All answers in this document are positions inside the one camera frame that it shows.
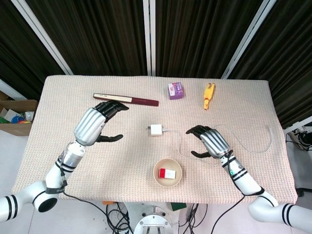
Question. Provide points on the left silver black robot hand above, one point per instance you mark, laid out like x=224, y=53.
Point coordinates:
x=89, y=123

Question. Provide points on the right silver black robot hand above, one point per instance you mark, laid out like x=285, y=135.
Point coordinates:
x=215, y=141

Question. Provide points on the white cube box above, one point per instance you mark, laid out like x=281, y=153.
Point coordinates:
x=155, y=130

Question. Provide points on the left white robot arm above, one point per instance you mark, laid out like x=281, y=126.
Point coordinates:
x=52, y=176

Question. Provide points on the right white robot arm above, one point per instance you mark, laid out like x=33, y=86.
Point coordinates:
x=248, y=181

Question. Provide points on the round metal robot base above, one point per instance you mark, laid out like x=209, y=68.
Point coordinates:
x=152, y=223

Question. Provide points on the yellow rubber chicken toy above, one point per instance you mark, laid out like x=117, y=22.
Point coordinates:
x=208, y=96

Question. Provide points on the beige waffle tablecloth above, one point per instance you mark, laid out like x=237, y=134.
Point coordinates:
x=122, y=170

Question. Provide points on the red and white block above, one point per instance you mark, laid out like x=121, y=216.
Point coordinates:
x=167, y=173

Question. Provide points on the maroon closed book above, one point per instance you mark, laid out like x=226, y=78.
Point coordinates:
x=143, y=100

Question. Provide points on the small purple box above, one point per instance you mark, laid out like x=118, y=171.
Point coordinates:
x=176, y=91

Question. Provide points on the beige bowl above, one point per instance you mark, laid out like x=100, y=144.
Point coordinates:
x=161, y=182

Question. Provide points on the cardboard box with clutter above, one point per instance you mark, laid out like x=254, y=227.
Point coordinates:
x=17, y=126

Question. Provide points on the dark pleated curtain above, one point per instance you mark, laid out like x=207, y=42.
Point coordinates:
x=102, y=36

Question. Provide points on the white frame post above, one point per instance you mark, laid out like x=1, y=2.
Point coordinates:
x=41, y=36
x=248, y=39
x=149, y=36

